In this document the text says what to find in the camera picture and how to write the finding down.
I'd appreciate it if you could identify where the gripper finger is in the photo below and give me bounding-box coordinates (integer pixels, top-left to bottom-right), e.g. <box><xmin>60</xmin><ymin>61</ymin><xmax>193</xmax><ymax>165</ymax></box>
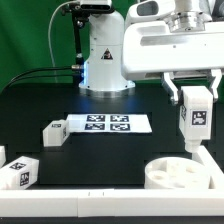
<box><xmin>207</xmin><ymin>69</ymin><xmax>223</xmax><ymax>102</ymax></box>
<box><xmin>161</xmin><ymin>72</ymin><xmax>179</xmax><ymax>105</ymax></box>

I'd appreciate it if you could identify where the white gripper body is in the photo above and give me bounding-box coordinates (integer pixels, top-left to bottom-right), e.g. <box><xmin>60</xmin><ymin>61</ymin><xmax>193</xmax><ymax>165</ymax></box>
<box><xmin>122</xmin><ymin>21</ymin><xmax>224</xmax><ymax>81</ymax></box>

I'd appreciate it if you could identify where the white round stool seat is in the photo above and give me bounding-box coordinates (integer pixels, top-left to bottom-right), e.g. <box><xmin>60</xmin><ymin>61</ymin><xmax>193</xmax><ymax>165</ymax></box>
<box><xmin>144</xmin><ymin>157</ymin><xmax>210</xmax><ymax>190</ymax></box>

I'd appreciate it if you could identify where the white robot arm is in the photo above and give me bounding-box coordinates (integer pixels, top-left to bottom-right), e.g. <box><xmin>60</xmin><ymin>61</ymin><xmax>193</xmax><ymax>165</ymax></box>
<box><xmin>81</xmin><ymin>0</ymin><xmax>224</xmax><ymax>102</ymax></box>

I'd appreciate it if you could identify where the white marker sheet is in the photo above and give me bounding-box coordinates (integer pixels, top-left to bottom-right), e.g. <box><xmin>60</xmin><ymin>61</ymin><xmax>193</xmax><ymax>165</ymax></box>
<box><xmin>67</xmin><ymin>114</ymin><xmax>152</xmax><ymax>133</ymax></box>

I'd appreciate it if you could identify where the white L-shaped fence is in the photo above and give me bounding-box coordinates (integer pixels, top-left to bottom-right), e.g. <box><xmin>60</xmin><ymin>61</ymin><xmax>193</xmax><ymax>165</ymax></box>
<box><xmin>0</xmin><ymin>147</ymin><xmax>224</xmax><ymax>217</ymax></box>

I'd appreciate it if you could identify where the black cable upper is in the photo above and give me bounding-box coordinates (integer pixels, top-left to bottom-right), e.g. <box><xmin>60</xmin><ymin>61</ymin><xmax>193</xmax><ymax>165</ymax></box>
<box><xmin>6</xmin><ymin>65</ymin><xmax>84</xmax><ymax>88</ymax></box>

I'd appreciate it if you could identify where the black cable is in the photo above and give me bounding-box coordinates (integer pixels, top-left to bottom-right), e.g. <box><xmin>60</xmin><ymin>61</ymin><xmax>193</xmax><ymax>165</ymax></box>
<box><xmin>6</xmin><ymin>65</ymin><xmax>84</xmax><ymax>88</ymax></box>
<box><xmin>0</xmin><ymin>73</ymin><xmax>83</xmax><ymax>96</ymax></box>

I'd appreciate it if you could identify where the black camera on stand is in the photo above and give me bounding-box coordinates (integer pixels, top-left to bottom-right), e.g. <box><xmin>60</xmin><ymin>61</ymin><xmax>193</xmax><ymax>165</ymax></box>
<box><xmin>80</xmin><ymin>0</ymin><xmax>113</xmax><ymax>14</ymax></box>

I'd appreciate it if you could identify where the black camera stand pole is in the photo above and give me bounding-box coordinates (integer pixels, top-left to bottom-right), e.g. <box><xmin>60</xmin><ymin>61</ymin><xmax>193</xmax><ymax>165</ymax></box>
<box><xmin>62</xmin><ymin>3</ymin><xmax>89</xmax><ymax>66</ymax></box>

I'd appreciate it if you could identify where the white cable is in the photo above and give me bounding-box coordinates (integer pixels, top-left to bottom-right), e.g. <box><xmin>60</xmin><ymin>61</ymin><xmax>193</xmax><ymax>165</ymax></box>
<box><xmin>47</xmin><ymin>0</ymin><xmax>81</xmax><ymax>84</ymax></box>

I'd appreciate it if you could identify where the black cable lower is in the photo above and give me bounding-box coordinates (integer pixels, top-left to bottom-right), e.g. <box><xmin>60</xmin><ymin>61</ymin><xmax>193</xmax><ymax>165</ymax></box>
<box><xmin>0</xmin><ymin>73</ymin><xmax>83</xmax><ymax>96</ymax></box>

